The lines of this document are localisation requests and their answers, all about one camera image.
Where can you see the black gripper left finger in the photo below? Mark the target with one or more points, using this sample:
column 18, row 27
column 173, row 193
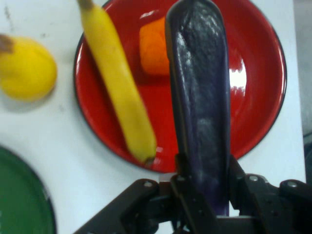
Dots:
column 185, row 207

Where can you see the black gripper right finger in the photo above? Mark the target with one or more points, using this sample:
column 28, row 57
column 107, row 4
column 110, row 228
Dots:
column 268, row 207

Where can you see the purple toy eggplant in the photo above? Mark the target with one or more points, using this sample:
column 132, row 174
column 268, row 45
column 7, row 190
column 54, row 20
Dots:
column 200, row 97

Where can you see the red enamel plate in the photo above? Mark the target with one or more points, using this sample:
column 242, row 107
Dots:
column 253, row 102

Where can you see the yellow toy banana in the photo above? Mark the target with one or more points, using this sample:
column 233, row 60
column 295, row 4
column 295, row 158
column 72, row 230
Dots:
column 117, row 80

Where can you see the orange toy carrot piece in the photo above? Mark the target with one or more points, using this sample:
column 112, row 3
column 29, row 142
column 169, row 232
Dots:
column 154, row 48

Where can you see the green enamel plate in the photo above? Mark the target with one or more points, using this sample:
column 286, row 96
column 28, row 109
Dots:
column 19, row 195

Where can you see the yellow toy pear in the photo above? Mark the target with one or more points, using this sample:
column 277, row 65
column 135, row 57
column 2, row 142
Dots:
column 26, row 73

